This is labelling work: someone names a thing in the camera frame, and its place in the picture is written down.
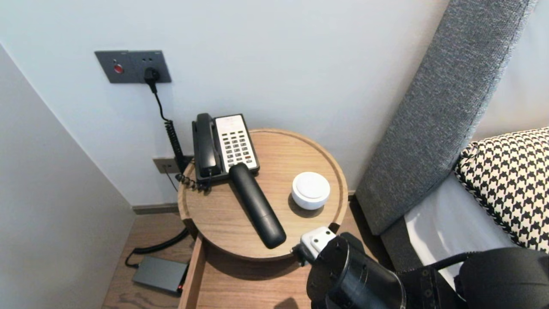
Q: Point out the white round puck device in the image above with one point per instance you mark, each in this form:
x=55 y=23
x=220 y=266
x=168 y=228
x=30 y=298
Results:
x=310 y=189

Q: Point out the long black rounded device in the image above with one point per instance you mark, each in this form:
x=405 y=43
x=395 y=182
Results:
x=258 y=207

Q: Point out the curved front wooden drawer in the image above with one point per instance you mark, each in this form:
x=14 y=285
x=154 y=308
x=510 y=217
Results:
x=240 y=287

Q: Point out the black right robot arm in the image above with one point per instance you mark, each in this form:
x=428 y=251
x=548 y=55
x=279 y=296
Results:
x=364 y=283

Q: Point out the round wooden bedside table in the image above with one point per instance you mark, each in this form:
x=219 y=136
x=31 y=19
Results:
x=283 y=159

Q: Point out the black telephone base white keypad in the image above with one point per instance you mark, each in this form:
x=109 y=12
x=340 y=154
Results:
x=236 y=146

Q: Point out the black telephone handset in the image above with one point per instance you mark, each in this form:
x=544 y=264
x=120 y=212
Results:
x=206 y=150

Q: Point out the black power plug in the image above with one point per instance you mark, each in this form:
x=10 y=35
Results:
x=152 y=77

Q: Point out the grey fabric bed base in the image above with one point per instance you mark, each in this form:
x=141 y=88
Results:
x=399 y=249

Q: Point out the grey fabric headboard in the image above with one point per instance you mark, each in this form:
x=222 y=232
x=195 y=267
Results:
x=429 y=128

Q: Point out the grey power adapter box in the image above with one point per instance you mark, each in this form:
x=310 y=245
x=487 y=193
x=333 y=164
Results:
x=158 y=274

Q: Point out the white bed sheet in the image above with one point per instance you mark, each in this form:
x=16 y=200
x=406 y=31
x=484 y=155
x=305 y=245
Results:
x=450 y=223

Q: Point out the black white houndstooth pillow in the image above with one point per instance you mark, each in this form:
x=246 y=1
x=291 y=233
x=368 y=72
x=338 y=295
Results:
x=510 y=180

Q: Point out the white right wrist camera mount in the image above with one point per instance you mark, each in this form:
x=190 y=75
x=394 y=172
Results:
x=317 y=240

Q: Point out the beige low wall plate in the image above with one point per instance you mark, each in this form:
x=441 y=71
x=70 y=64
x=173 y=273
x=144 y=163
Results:
x=165 y=165

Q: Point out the dark grey wall socket panel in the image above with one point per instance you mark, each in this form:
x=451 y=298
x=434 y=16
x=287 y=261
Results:
x=128 y=64

